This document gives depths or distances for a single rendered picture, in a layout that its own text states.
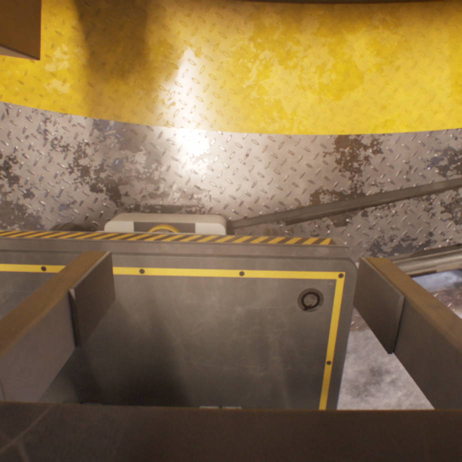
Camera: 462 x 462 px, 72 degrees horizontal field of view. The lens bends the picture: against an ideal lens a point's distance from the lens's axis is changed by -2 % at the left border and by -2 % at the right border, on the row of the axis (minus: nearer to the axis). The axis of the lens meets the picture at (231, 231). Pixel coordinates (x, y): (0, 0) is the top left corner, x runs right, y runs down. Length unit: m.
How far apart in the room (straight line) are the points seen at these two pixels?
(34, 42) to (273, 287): 0.49
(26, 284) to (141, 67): 0.52
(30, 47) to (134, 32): 0.36
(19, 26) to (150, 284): 0.39
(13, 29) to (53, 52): 0.40
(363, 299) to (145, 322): 0.46
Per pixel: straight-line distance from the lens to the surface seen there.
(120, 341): 0.62
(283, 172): 0.82
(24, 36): 0.54
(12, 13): 0.52
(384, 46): 0.89
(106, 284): 0.16
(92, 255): 0.16
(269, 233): 0.72
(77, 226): 0.84
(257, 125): 0.81
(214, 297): 0.55
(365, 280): 0.16
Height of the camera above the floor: 0.80
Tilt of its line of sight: 73 degrees down
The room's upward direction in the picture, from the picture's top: 180 degrees clockwise
